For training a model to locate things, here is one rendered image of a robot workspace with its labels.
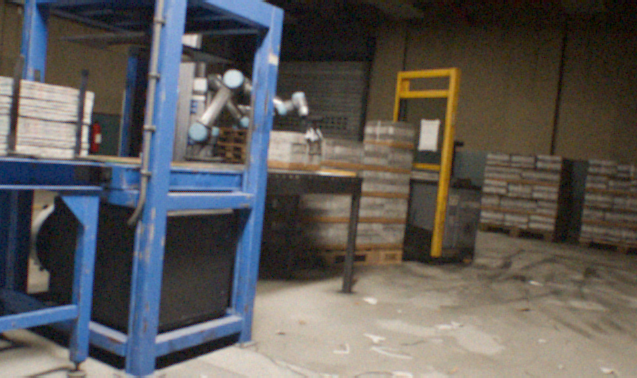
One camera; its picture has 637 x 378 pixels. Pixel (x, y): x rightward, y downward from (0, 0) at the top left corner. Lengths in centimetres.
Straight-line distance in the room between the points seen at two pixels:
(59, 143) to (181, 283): 74
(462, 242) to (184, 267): 381
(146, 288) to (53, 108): 74
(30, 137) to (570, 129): 956
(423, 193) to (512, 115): 548
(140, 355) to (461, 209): 404
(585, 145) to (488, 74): 219
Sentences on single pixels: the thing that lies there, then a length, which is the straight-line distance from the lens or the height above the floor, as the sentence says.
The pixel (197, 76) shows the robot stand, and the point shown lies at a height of 139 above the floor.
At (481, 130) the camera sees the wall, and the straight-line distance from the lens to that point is 1117.
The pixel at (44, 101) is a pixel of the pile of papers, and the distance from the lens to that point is 229.
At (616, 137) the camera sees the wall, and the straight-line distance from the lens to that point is 1075.
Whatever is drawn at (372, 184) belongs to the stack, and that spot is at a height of 71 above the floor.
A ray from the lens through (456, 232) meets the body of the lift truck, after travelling 575.
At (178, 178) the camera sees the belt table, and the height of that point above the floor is 75.
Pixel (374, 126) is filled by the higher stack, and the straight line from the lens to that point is 538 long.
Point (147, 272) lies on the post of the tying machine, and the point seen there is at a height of 41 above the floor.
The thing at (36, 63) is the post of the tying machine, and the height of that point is 119.
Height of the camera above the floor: 89
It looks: 3 degrees down
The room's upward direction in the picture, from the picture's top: 6 degrees clockwise
